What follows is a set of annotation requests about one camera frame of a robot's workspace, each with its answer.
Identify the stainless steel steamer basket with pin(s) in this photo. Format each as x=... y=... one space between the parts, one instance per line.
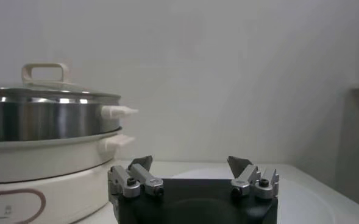
x=45 y=118

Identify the white round plate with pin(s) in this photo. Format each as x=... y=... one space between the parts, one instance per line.
x=301 y=207

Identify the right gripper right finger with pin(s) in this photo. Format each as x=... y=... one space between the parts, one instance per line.
x=249 y=178

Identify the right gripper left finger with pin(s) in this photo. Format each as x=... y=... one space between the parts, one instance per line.
x=139 y=176

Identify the cream electric cooking pot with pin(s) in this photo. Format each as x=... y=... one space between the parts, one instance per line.
x=45 y=164

